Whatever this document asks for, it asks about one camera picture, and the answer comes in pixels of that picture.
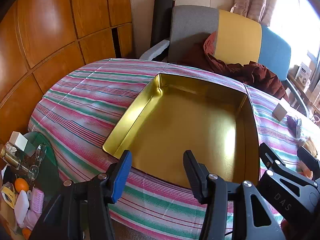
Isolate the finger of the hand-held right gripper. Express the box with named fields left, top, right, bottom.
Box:
left=297, top=147, right=320, bottom=180
left=257, top=142, right=313, bottom=227

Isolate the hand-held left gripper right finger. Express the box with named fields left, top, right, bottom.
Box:
left=183, top=150, right=287, bottom=240

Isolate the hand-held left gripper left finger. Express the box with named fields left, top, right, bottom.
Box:
left=29, top=150, right=133, bottom=240

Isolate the purple packet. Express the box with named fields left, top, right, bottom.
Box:
left=286, top=115, right=298, bottom=129

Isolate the white cardboard box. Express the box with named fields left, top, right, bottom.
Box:
left=272, top=103, right=287, bottom=120

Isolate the gold tin box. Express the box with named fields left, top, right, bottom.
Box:
left=101, top=73, right=260, bottom=190

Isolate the small blue box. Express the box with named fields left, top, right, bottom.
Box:
left=295, top=118, right=303, bottom=138

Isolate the wooden side desk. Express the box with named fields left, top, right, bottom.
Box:
left=287, top=72, right=320, bottom=120

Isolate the green glass side table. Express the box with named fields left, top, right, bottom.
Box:
left=15, top=131, right=59, bottom=193

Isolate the dark red jacket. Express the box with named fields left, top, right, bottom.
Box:
left=179, top=31, right=289, bottom=100

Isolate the striped tablecloth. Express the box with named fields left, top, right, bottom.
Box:
left=28, top=58, right=320, bottom=233

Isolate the wine glass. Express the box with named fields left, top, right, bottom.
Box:
left=35, top=144, right=47, bottom=165
left=27, top=165, right=40, bottom=180

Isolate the pink roll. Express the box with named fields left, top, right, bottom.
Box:
left=30, top=187, right=45, bottom=213

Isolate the white printed carton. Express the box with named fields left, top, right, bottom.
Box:
left=295, top=62, right=313, bottom=85

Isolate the pink cloth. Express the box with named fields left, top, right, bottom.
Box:
left=24, top=210, right=40, bottom=230

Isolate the small white cube box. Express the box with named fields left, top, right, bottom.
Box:
left=9, top=131, right=28, bottom=152

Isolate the glass bottle gold cap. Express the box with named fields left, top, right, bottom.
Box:
left=0, top=146, right=22, bottom=170

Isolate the yellow packet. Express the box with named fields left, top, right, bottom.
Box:
left=1, top=184, right=17, bottom=208

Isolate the grey yellow blue armchair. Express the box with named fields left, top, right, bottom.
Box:
left=139, top=5, right=310, bottom=117

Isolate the pink patterned curtain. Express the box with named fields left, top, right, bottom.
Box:
left=230, top=0, right=283, bottom=27

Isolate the black rolled mat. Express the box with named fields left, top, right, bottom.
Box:
left=150, top=0, right=174, bottom=47

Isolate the wooden wardrobe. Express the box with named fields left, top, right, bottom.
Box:
left=0, top=0, right=134, bottom=143

